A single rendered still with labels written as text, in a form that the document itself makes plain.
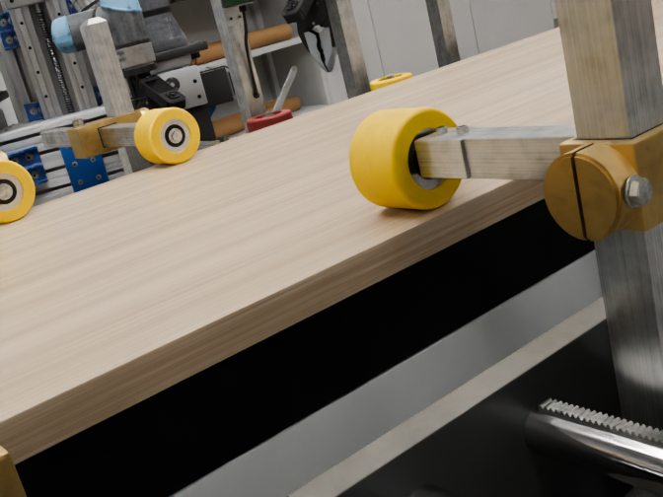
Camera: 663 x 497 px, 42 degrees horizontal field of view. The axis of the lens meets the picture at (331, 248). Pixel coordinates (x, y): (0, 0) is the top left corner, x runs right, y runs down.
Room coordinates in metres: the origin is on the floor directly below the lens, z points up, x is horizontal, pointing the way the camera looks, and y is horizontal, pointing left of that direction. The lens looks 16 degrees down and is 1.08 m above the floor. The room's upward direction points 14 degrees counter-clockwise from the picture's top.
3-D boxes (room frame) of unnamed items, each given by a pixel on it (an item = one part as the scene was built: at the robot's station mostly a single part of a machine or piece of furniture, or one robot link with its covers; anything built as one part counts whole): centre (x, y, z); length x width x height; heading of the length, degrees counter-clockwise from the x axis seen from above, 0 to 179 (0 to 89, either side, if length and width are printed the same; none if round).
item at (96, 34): (1.48, 0.29, 0.89); 0.03 x 0.03 x 0.48; 34
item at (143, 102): (1.88, 0.30, 0.97); 0.09 x 0.08 x 0.12; 34
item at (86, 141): (1.46, 0.30, 0.95); 0.13 x 0.06 x 0.05; 124
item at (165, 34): (2.23, 0.30, 1.09); 0.15 x 0.15 x 0.10
